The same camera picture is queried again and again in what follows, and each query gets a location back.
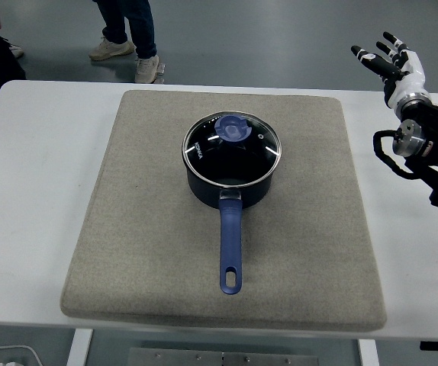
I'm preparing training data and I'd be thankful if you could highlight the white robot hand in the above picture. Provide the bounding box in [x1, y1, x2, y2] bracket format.
[350, 31, 432, 115]

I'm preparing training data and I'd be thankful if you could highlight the glass lid with blue knob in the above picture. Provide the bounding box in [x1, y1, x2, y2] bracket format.
[181, 109, 282, 189]

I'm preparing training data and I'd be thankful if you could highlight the white table leg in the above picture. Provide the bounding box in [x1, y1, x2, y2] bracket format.
[66, 328, 95, 366]
[357, 338, 380, 366]

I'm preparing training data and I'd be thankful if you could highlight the beige fabric mat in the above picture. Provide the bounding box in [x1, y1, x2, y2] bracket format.
[59, 89, 388, 331]

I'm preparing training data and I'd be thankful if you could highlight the grey metal plate with screws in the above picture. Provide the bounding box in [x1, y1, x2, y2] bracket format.
[126, 346, 320, 366]

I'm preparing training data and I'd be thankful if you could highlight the white rimmed bin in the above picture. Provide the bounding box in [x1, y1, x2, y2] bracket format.
[0, 344, 41, 366]

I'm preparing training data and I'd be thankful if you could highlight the dark pot with blue handle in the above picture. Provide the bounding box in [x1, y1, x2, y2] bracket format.
[182, 146, 280, 297]

